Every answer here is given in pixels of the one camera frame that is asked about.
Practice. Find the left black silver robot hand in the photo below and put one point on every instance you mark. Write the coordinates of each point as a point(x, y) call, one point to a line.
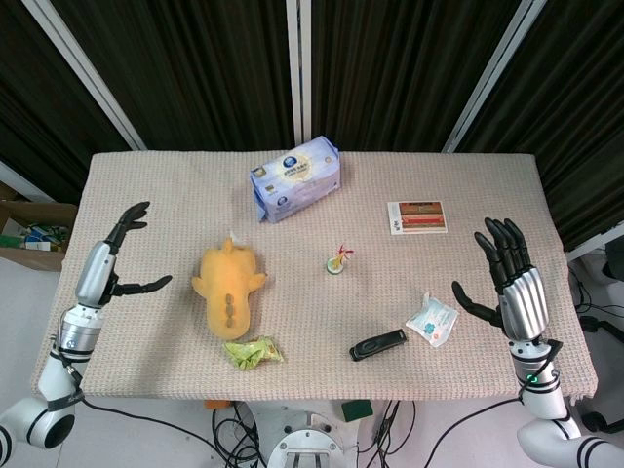
point(95, 273)

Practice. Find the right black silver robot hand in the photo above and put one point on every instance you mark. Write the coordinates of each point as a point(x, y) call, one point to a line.
point(524, 302)

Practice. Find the black rectangular device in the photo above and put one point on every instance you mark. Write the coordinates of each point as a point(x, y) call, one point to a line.
point(375, 345)

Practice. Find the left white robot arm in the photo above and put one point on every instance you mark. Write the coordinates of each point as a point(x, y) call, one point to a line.
point(68, 334)

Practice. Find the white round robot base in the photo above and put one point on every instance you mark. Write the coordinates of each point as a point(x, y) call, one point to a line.
point(312, 439)

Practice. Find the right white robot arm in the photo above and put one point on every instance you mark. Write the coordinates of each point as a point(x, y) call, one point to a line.
point(542, 395)

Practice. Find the cardboard box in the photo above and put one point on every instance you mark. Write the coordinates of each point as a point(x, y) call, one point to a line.
point(44, 212)

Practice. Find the white teal plastic pouch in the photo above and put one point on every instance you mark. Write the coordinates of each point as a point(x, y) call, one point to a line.
point(431, 322)

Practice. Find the striped printed card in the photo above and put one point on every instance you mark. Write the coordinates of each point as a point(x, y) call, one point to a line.
point(419, 218)

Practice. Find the orange plush toy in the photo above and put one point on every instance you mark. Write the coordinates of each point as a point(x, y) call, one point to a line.
point(229, 287)

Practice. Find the green snack bag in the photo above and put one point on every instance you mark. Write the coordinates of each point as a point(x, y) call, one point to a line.
point(251, 353)

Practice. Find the small orange object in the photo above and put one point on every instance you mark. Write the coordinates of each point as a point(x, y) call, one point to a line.
point(217, 403)

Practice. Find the black curtain panel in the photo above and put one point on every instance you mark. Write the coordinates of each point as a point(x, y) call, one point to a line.
point(195, 73)
point(29, 97)
point(390, 73)
point(575, 122)

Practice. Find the feather shuttlecock toy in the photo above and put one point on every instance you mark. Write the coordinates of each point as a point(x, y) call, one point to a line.
point(334, 265)

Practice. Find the green pad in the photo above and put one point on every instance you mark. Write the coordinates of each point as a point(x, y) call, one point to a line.
point(357, 410)

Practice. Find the beige waffle weave tablecloth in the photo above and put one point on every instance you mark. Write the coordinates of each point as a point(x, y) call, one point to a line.
point(312, 312)

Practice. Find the blue tissue pack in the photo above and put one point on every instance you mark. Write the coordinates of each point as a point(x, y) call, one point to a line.
point(292, 180)

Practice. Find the white partition rail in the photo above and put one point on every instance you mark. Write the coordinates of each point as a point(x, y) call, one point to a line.
point(595, 244)
point(24, 181)

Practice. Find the white partition post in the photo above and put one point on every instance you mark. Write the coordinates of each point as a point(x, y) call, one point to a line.
point(88, 73)
point(492, 73)
point(298, 73)

